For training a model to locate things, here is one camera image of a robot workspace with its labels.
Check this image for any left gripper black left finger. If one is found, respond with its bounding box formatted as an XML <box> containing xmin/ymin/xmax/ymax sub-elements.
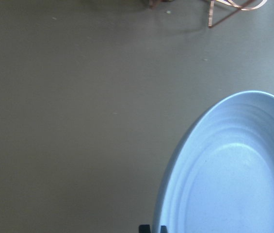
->
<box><xmin>138</xmin><ymin>224</ymin><xmax>151</xmax><ymax>233</ymax></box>

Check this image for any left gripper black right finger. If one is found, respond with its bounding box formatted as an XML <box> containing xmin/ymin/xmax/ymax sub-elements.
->
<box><xmin>160</xmin><ymin>225</ymin><xmax>167</xmax><ymax>233</ymax></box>

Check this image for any blue plate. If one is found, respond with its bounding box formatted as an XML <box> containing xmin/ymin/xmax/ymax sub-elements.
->
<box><xmin>152</xmin><ymin>91</ymin><xmax>274</xmax><ymax>233</ymax></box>

